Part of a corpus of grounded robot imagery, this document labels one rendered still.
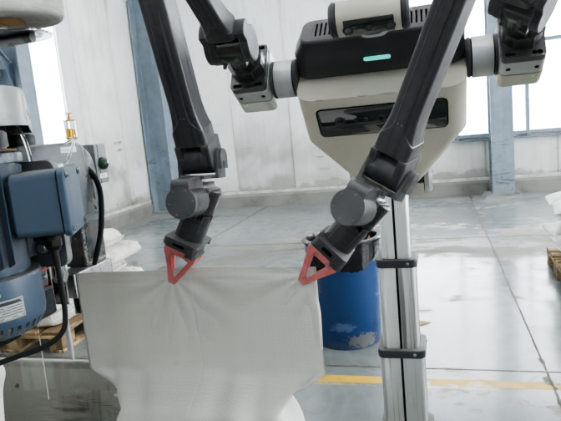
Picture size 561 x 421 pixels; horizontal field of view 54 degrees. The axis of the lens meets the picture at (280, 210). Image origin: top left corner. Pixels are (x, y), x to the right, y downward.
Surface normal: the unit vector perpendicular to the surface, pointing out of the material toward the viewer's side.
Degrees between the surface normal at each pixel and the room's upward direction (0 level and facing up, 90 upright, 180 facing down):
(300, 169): 90
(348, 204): 79
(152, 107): 90
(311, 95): 40
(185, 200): 86
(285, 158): 90
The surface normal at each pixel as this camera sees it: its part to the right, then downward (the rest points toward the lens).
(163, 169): -0.26, 0.17
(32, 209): 0.15, 0.14
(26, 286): 0.95, -0.02
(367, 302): 0.57, 0.11
